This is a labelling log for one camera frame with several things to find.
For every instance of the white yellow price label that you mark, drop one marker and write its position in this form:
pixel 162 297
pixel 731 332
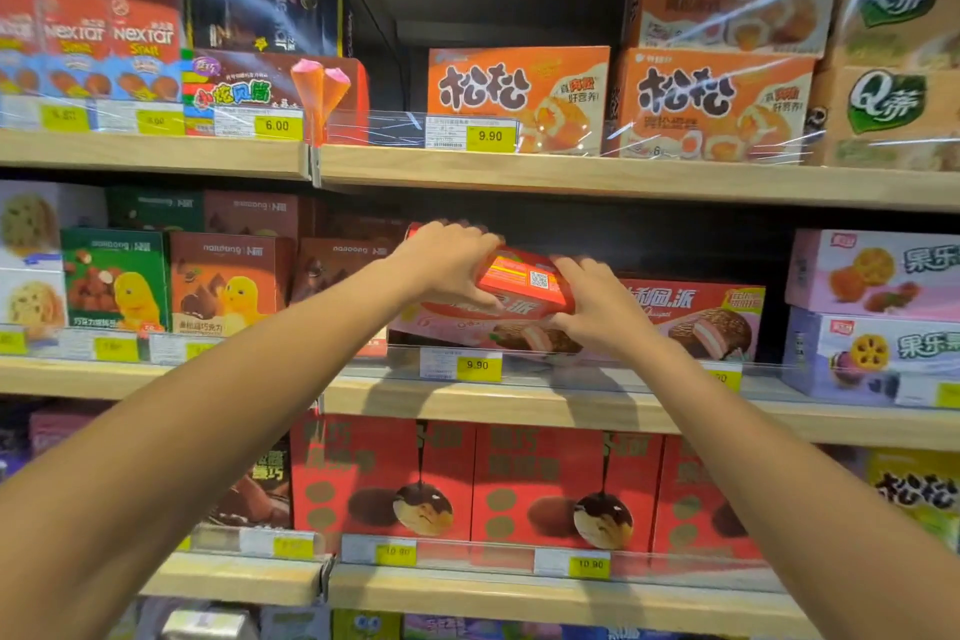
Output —
pixel 724 377
pixel 259 124
pixel 930 392
pixel 142 118
pixel 461 365
pixel 379 551
pixel 277 544
pixel 45 116
pixel 11 342
pixel 101 347
pixel 472 135
pixel 574 564
pixel 176 349

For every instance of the yellow green snack packet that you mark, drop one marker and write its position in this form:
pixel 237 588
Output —
pixel 366 624

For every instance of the yellow cake box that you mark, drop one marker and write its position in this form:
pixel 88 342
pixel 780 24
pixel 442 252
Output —
pixel 919 493

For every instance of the white chip cookie box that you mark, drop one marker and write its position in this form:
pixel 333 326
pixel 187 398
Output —
pixel 30 302
pixel 26 219

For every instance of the wooden shelf board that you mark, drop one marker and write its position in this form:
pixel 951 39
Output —
pixel 525 411
pixel 232 578
pixel 637 182
pixel 562 602
pixel 150 153
pixel 67 375

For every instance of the person's left thumb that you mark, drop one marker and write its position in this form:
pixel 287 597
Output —
pixel 480 293

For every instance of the red blue cookie box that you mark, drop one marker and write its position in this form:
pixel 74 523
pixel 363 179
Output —
pixel 15 32
pixel 75 39
pixel 146 43

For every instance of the pink chocolate pie box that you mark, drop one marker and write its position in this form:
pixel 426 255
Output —
pixel 465 333

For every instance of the beige green-label cake box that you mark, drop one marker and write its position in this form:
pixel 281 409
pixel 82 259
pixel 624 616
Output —
pixel 885 118
pixel 896 13

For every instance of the green chick chocolate box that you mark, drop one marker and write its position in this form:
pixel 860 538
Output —
pixel 112 279

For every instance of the lavender fruit cake box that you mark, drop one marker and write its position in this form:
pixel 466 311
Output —
pixel 855 351

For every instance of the white snack packet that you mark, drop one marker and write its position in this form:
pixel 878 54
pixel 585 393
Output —
pixel 210 624

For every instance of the red chocolate pie box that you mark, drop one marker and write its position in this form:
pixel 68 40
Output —
pixel 705 321

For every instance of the person's right thumb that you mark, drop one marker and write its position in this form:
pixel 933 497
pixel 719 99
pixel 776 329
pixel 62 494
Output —
pixel 564 323

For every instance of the brown colourful-print snack box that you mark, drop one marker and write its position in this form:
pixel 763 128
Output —
pixel 240 81

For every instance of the person's right forearm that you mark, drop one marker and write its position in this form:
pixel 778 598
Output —
pixel 787 497

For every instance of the clear plastic shelf guard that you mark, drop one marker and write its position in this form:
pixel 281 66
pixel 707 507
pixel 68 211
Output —
pixel 600 373
pixel 480 557
pixel 390 129

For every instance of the small red pie box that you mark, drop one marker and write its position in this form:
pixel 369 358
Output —
pixel 525 281

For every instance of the brown chick chocolate box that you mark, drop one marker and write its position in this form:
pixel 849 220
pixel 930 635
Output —
pixel 225 283

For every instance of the red chocolate puff box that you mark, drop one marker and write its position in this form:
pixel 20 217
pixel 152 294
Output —
pixel 375 474
pixel 701 504
pixel 555 482

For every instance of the dark navy cookie box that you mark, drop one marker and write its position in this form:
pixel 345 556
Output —
pixel 262 17

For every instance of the person's right hand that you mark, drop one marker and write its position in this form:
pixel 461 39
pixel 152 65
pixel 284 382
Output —
pixel 607 317

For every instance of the dark green chocolate box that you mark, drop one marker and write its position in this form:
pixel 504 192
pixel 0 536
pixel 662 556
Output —
pixel 154 208

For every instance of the dark brown puff box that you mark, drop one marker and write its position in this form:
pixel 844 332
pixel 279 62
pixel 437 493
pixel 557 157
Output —
pixel 259 489

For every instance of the pink fruit cake box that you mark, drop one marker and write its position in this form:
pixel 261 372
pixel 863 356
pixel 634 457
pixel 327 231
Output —
pixel 870 272

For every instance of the dark brown chocolate box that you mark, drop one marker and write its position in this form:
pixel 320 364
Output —
pixel 334 268

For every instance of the pink blue snack packet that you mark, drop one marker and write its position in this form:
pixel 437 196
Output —
pixel 465 628

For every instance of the person's left forearm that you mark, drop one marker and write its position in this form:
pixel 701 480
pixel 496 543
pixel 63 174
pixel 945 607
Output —
pixel 187 437

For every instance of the pink snack box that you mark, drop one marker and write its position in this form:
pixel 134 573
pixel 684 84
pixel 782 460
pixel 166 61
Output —
pixel 64 426

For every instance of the person's left hand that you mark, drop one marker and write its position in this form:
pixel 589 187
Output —
pixel 439 264

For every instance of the pink ice cream cone tag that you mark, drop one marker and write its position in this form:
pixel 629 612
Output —
pixel 319 88

